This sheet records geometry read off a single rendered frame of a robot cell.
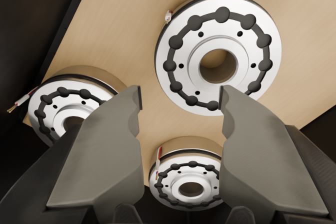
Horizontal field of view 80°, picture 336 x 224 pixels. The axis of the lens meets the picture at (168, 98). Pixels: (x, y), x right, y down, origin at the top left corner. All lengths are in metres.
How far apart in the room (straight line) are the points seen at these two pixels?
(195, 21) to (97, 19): 0.09
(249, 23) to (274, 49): 0.03
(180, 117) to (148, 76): 0.06
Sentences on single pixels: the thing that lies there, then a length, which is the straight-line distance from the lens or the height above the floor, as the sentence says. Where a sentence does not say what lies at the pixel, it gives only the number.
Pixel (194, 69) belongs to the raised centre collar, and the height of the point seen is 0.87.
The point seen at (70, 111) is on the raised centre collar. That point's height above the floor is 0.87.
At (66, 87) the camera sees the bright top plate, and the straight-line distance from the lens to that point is 0.20.
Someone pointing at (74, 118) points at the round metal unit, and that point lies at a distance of 0.24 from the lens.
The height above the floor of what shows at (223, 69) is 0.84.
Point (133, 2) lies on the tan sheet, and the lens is 0.19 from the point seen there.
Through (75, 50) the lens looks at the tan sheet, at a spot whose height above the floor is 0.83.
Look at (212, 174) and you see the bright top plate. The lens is 0.25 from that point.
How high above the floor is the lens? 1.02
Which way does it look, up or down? 60 degrees down
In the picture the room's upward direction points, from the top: 175 degrees counter-clockwise
